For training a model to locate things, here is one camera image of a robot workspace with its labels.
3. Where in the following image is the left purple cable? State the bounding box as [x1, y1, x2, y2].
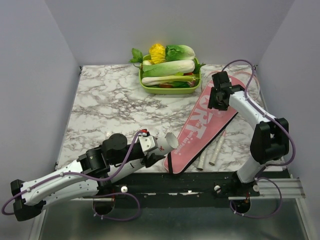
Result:
[0, 129, 151, 222]

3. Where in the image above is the white shuttlecock tube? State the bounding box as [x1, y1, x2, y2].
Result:
[105, 132, 179, 183]

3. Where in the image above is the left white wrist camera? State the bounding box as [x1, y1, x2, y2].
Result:
[138, 135, 158, 153]

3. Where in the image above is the green vegetable basket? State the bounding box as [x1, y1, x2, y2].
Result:
[138, 55, 205, 95]

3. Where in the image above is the dark green lettuce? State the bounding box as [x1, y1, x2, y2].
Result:
[165, 45, 196, 62]

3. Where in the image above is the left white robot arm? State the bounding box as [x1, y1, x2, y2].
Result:
[10, 129, 179, 222]

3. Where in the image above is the pink racket bag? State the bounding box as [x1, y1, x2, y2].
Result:
[163, 81, 250, 175]

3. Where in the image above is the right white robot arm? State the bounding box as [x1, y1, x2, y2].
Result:
[208, 71, 289, 190]

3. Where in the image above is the yellow leafy vegetable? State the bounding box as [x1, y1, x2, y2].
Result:
[149, 43, 166, 64]

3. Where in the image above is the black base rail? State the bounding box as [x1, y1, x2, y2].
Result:
[98, 172, 262, 209]

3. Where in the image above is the purple cable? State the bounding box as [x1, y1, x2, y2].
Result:
[221, 59, 298, 218]
[0, 129, 151, 222]

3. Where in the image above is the white green napa cabbage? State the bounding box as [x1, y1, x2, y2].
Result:
[142, 60, 195, 78]

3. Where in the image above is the white green celery stalk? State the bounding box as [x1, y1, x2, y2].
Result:
[141, 75, 199, 87]

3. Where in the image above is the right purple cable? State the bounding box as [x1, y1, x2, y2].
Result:
[221, 59, 298, 218]

